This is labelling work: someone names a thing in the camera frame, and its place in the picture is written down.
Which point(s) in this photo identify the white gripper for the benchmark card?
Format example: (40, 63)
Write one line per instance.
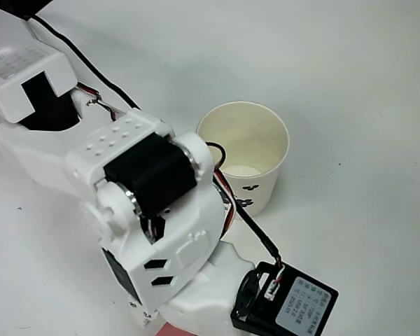
(210, 280)

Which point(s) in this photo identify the pink block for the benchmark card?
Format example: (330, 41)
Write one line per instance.
(168, 330)

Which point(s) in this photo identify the white flowered paper cup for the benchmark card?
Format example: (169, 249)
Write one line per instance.
(262, 140)

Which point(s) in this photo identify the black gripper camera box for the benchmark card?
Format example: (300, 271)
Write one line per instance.
(301, 308)

